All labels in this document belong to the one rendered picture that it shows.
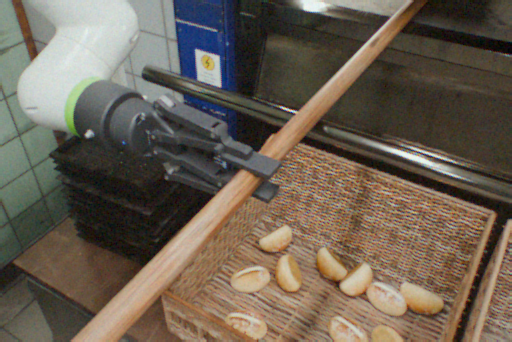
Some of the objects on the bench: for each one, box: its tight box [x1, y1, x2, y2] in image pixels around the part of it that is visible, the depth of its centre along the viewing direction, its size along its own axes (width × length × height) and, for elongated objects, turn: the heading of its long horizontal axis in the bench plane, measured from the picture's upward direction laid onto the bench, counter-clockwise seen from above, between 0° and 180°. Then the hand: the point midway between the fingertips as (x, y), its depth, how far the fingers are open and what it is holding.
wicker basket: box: [161, 134, 498, 342], centre depth 107 cm, size 49×56×28 cm
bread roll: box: [259, 225, 292, 252], centre depth 128 cm, size 6×10×7 cm
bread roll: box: [366, 282, 407, 316], centre depth 114 cm, size 10×7×6 cm, turn 46°
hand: (251, 173), depth 60 cm, fingers closed on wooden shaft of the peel, 3 cm apart
